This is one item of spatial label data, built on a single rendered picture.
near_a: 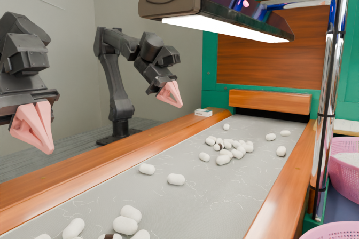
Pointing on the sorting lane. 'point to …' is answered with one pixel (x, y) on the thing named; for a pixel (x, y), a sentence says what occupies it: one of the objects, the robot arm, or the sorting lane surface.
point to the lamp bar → (206, 2)
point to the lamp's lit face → (205, 24)
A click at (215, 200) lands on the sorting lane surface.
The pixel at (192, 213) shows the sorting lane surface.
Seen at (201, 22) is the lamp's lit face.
